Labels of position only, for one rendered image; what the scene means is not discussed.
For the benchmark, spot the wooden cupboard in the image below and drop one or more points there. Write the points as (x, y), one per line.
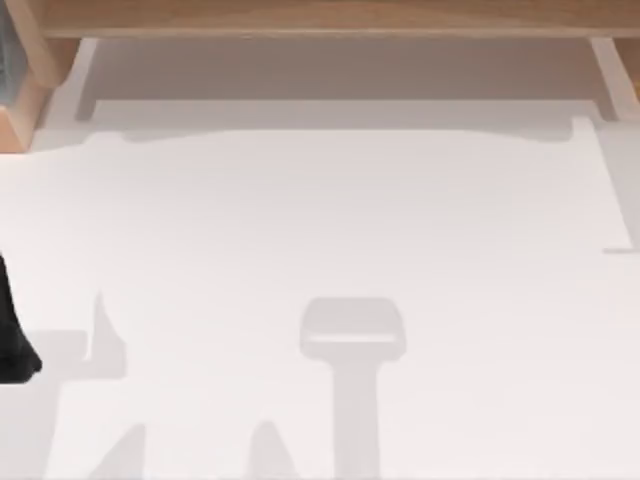
(320, 17)

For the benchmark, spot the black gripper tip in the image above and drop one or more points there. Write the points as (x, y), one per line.
(12, 340)

